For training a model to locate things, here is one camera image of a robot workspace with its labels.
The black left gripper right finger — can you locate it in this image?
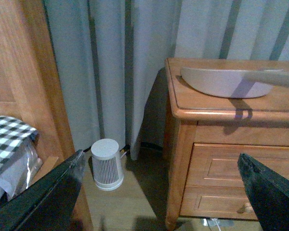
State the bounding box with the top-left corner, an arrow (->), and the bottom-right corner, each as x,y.
237,153 -> 289,231

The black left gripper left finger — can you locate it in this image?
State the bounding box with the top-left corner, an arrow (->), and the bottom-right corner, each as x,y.
0,150 -> 85,231

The grey plastic dustpan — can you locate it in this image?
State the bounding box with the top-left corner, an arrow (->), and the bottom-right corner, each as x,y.
180,67 -> 289,99

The plastic wrapped mattress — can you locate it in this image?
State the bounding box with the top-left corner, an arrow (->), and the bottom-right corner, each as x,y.
0,141 -> 42,201

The white cylindrical air purifier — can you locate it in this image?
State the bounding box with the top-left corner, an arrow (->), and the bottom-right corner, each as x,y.
91,139 -> 124,191

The black white checkered bedsheet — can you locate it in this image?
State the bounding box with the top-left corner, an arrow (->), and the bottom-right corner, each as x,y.
0,115 -> 38,170

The wooden nightstand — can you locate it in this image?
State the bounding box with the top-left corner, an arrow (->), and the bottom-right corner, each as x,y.
164,58 -> 289,231

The wooden headboard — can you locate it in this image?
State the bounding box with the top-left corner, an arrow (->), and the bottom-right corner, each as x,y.
0,0 -> 74,163

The grey curtain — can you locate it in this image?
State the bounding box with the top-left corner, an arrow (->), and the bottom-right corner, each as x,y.
43,0 -> 289,159

